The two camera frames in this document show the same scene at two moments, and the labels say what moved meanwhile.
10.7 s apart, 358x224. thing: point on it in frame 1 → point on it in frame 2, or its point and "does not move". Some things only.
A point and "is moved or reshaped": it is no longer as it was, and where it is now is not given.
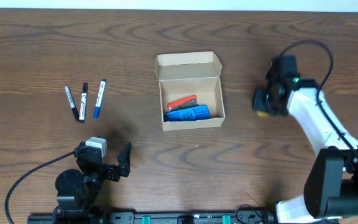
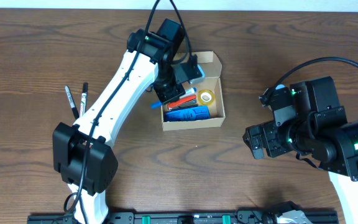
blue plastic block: x=188 y=114 does not move
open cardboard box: x=181 y=75 does not move
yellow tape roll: x=262 y=114 → x=206 y=97
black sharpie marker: x=70 y=98 does not move
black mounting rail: x=135 y=217 does not move
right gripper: x=260 y=101 → x=257 y=140
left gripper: x=105 y=169 → x=169 y=93
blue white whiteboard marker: x=100 y=95 is moved or reshaped
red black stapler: x=188 y=101 does not move
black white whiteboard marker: x=83 y=104 does not move
